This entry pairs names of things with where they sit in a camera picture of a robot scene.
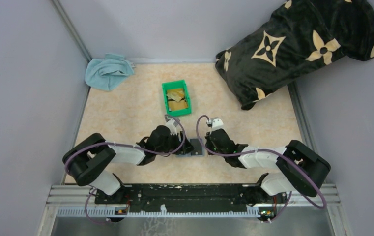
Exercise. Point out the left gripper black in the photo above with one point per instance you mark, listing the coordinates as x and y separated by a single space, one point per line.
187 147

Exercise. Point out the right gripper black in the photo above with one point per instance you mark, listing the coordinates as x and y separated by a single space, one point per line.
209 141

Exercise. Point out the dark grey credit card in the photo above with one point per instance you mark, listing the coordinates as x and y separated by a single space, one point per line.
198 149

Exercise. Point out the gold card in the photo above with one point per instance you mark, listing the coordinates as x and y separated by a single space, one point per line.
177 105
175 94

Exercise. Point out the green plastic bin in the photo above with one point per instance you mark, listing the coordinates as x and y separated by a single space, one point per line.
174 85

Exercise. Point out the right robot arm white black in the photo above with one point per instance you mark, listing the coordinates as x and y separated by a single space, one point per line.
298 168

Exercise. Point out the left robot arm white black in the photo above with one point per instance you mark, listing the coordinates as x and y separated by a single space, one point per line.
87 162

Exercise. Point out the gold card in bin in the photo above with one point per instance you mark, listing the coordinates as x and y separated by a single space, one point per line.
177 105

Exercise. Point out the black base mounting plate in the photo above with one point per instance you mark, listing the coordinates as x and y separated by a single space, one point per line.
189 198

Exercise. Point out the light blue cloth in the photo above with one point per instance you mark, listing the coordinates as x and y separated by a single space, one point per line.
107 73

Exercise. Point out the black floral pillow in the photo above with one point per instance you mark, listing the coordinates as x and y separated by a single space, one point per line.
300 37

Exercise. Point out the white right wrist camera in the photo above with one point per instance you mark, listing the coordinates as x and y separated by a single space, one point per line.
215 124

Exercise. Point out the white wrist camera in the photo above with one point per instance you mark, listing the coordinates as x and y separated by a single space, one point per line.
172 124
215 124

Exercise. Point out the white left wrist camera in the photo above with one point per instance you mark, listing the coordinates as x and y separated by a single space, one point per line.
172 124

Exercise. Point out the aluminium rail frame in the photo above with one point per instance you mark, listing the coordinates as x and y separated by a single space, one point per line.
75 201

